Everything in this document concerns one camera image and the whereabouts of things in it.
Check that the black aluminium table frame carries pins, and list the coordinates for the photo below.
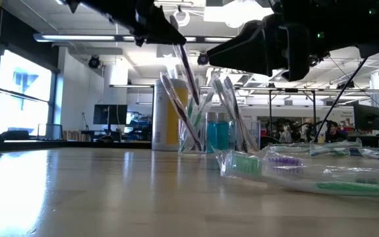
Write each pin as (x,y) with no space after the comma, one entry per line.
(77,144)

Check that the purple toothbrush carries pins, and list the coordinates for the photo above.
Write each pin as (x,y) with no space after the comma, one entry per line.
(286,161)
(190,79)
(181,110)
(237,113)

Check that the black office chair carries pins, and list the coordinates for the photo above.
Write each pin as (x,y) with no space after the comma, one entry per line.
(268,141)

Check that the large window dark frame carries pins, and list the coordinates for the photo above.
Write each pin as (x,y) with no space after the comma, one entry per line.
(21,112)

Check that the black workstation frame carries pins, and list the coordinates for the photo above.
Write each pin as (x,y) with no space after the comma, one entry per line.
(270,112)

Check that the black ceiling spotlight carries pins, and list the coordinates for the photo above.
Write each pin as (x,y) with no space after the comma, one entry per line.
(202,59)
(94,62)

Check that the clear acrylic organizer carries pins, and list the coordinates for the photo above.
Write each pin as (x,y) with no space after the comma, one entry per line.
(253,138)

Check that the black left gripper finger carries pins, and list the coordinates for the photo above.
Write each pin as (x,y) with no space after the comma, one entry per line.
(164,31)

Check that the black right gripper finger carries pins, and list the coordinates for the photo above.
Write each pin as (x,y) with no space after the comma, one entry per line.
(245,52)

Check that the black monitor on arm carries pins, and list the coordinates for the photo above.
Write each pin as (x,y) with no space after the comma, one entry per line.
(366,116)

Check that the long ceiling light rail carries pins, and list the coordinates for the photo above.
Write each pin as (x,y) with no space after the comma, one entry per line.
(77,37)

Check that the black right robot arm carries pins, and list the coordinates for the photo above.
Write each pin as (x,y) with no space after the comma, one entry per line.
(357,23)

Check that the person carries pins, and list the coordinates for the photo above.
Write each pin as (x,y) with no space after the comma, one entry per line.
(334,133)
(286,133)

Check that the black monitor by white wall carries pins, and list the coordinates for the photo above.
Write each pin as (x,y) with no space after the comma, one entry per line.
(110,114)

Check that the white yellow wipes canister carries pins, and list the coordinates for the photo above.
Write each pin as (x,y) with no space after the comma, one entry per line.
(163,115)

